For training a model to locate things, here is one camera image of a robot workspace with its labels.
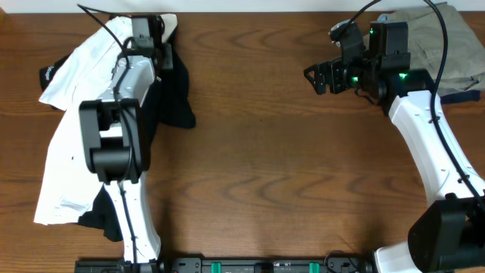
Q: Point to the khaki folded garment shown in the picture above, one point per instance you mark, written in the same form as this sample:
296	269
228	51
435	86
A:
464	67

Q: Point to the black t-shirt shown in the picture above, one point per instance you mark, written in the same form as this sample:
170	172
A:
170	106

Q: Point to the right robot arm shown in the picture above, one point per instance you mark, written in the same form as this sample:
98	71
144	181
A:
450	234

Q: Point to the light blue garment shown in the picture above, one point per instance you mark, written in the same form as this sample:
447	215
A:
382	17

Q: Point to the white t-shirt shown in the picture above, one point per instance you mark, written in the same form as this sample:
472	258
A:
70	193

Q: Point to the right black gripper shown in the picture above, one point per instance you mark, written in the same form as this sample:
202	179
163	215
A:
334	69

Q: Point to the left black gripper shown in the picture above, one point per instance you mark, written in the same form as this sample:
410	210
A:
167	60

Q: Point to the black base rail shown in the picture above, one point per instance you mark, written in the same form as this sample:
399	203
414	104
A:
338	263

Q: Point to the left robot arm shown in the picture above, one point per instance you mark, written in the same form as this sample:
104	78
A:
115	137

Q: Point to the navy folded garment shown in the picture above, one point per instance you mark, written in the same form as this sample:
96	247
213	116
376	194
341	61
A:
468	96

